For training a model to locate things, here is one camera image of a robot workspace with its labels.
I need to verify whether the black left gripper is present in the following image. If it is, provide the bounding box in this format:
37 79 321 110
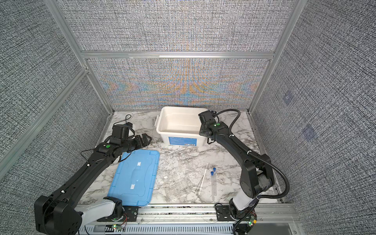
122 132 152 153

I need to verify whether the white plastic storage bin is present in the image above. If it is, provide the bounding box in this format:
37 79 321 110
154 106 207 147

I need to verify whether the blue capped test tube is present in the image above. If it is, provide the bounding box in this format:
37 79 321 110
211 167 217 200
211 171 216 201

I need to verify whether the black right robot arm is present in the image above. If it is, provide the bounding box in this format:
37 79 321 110
198 109 275 220

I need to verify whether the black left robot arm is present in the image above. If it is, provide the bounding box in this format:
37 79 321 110
34 133 152 235

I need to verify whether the blue plastic bin lid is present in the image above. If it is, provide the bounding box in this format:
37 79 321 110
107 149 160 207

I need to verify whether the clear glass stirring rod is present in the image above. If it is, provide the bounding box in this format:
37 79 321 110
197 163 209 196

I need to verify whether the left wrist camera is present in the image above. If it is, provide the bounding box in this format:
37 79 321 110
112 122 133 139

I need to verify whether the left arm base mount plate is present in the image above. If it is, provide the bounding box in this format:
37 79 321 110
97 206 139 222

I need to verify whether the aluminium mounting rail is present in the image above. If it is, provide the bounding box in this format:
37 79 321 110
78 203 305 235

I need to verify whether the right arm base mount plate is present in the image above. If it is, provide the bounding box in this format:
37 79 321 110
214 204 235 222

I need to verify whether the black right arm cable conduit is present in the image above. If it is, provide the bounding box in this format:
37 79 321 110
214 109 290 235

